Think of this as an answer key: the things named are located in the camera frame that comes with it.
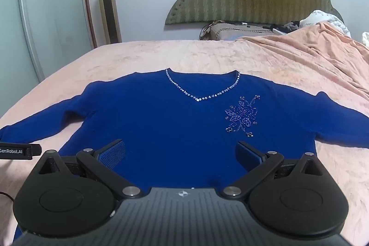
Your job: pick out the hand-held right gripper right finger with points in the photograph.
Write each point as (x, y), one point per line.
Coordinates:
(246, 155)

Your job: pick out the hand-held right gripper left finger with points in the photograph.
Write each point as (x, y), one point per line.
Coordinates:
(112, 154)

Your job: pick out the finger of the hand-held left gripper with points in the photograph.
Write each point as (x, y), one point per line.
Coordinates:
(17, 151)

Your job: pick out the blue beaded sweater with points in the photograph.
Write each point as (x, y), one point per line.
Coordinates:
(161, 125)

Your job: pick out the dark clothes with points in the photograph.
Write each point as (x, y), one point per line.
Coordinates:
(288, 27)

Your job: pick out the pink floral bed sheet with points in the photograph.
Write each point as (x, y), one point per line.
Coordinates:
(121, 57)

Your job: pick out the beige pillow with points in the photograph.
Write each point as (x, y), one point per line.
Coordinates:
(230, 31)

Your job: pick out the peach blanket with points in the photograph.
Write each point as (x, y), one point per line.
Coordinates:
(317, 47)

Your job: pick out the flower print wardrobe door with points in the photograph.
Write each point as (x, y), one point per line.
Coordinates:
(49, 18)

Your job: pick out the gold tower air conditioner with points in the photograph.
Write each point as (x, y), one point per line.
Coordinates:
(109, 9)

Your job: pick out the white quilt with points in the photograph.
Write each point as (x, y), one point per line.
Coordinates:
(320, 18)

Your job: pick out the white cloth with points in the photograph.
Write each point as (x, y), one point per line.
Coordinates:
(366, 40)

